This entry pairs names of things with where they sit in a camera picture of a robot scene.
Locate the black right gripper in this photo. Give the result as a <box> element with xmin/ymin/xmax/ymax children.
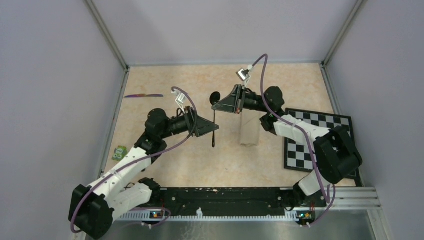
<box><xmin>212</xmin><ymin>84</ymin><xmax>270</xmax><ymax>115</ymax></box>

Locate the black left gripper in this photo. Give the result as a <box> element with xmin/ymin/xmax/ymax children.
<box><xmin>160</xmin><ymin>105</ymin><xmax>219</xmax><ymax>139</ymax></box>

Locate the black spoon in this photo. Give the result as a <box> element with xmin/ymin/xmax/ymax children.
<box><xmin>209</xmin><ymin>91</ymin><xmax>222</xmax><ymax>149</ymax></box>

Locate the cream cloth napkin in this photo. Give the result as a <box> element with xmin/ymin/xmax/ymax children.
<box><xmin>239</xmin><ymin>109</ymin><xmax>261</xmax><ymax>147</ymax></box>

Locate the iridescent purple knife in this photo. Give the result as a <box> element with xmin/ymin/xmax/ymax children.
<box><xmin>124</xmin><ymin>93</ymin><xmax>164</xmax><ymax>98</ymax></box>

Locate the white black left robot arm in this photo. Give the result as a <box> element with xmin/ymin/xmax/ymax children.
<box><xmin>68</xmin><ymin>106</ymin><xmax>219</xmax><ymax>240</ymax></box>

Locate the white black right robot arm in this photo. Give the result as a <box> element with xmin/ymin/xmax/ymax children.
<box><xmin>209</xmin><ymin>84</ymin><xmax>363</xmax><ymax>206</ymax></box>

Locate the green white small package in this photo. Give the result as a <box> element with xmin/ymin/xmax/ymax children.
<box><xmin>111</xmin><ymin>145</ymin><xmax>128</xmax><ymax>162</ymax></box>

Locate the black white checkerboard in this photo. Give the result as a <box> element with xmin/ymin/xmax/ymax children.
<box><xmin>284</xmin><ymin>108</ymin><xmax>363</xmax><ymax>187</ymax></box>

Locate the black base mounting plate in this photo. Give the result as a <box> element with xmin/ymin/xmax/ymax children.
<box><xmin>129</xmin><ymin>186</ymin><xmax>327</xmax><ymax>218</ymax></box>

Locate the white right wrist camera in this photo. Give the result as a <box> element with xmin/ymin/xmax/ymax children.
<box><xmin>236</xmin><ymin>65</ymin><xmax>254</xmax><ymax>88</ymax></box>

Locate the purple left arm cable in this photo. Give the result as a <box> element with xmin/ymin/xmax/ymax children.
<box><xmin>70</xmin><ymin>86</ymin><xmax>198</xmax><ymax>234</ymax></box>

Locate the aluminium front rail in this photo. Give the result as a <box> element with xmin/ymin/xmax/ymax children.
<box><xmin>79</xmin><ymin>186</ymin><xmax>382</xmax><ymax>222</ymax></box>

